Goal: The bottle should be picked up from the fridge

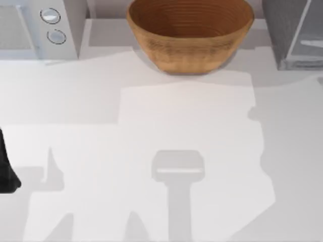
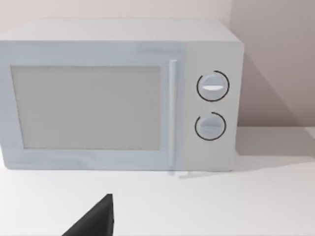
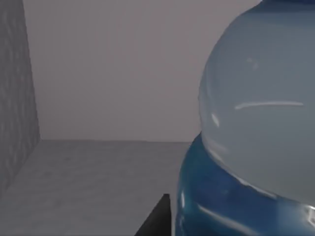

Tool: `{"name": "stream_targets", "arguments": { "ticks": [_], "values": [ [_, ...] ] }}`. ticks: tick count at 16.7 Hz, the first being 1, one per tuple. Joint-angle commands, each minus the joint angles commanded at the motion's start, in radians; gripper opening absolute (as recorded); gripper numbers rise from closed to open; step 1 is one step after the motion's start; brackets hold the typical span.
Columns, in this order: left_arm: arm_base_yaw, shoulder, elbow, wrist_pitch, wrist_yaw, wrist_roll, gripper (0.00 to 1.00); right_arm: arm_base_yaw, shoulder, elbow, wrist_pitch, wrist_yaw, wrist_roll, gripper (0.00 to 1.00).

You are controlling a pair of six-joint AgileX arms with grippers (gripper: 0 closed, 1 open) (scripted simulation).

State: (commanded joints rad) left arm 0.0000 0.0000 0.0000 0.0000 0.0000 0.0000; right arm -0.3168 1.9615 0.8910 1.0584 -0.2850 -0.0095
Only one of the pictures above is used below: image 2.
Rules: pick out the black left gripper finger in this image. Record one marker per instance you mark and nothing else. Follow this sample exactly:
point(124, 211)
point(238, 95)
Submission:
point(98, 218)

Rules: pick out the small pale microwave knob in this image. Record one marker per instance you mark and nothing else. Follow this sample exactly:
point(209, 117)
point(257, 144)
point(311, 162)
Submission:
point(210, 126)

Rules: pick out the pale microwave door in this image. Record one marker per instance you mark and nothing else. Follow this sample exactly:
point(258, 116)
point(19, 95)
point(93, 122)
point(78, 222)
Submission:
point(86, 54)

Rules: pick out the large pale microwave knob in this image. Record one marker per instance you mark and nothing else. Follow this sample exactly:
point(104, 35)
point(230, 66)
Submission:
point(212, 86)

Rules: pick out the pale microwave oven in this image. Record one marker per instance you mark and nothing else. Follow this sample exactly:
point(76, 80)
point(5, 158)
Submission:
point(209, 49)

